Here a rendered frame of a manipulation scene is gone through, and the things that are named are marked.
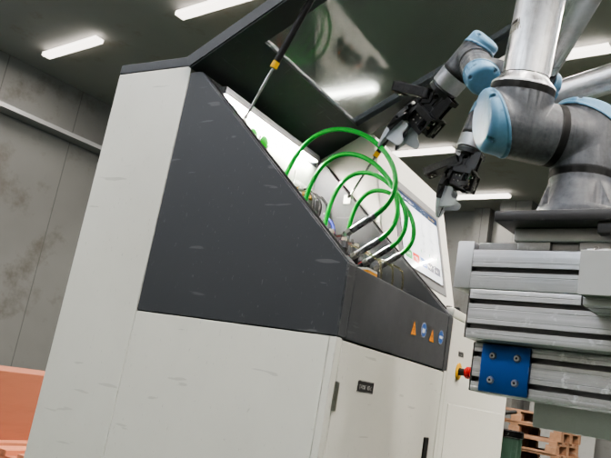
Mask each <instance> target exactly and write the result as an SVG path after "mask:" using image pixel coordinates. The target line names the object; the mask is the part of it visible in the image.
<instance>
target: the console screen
mask: <svg viewBox="0 0 611 458"><path fill-rule="evenodd" d="M397 190H398V192H399V193H400V194H401V195H402V197H403V199H404V201H405V203H406V205H407V206H408V208H409V209H410V211H411V213H412V215H413V216H414V219H415V222H416V239H415V242H414V244H413V246H412V247H411V249H410V250H409V251H408V252H407V253H406V254H404V255H403V256H404V257H405V259H406V260H407V261H408V262H409V263H410V264H411V265H412V267H413V268H414V269H415V270H416V271H417V273H418V274H419V275H420V276H421V277H422V279H423V280H424V281H425V282H426V284H427V285H428V286H429V287H430V288H431V289H433V290H434V291H436V292H438V293H439V294H442V295H443V296H444V297H446V282H445V274H444V266H443V257H442V249H441V240H440V232H439V223H438V218H437V217H436V213H435V212H434V211H433V210H432V209H431V208H429V207H428V206H427V205H426V204H425V203H424V202H422V201H421V200H420V199H419V198H418V197H417V196H415V195H414V194H413V193H412V192H411V191H410V190H408V189H407V188H406V187H405V186H404V185H403V184H401V183H400V182H399V181H398V187H397ZM403 225H404V215H403V210H402V207H401V205H400V215H399V219H398V222H397V225H396V229H397V237H398V236H399V235H400V234H401V232H402V229H403ZM411 234H412V228H411V223H410V220H409V217H408V227H407V231H406V235H405V237H404V238H403V240H402V241H401V242H400V243H399V244H398V249H399V252H401V251H402V250H403V249H405V248H406V246H407V245H408V243H409V241H410V238H411Z"/></svg>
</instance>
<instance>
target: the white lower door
mask: <svg viewBox="0 0 611 458"><path fill-rule="evenodd" d="M442 379H443V372H441V371H438V370H436V369H433V368H429V367H426V366H423V365H421V364H418V363H412V362H409V361H407V360H404V359H400V358H397V357H394V356H392V355H388V354H385V353H380V352H378V351H374V350H371V349H368V348H365V347H362V346H359V345H356V344H353V343H348V342H345V341H342V342H341V348H340V354H339V359H338V365H337V371H336V381H335V387H334V393H333V399H332V404H331V411H330V416H329V422H328V427H327V434H326V444H325V449H324V456H323V458H433V451H434V443H435V436H436V423H437V416H438V408H439V401H440V394H441V386H442Z"/></svg>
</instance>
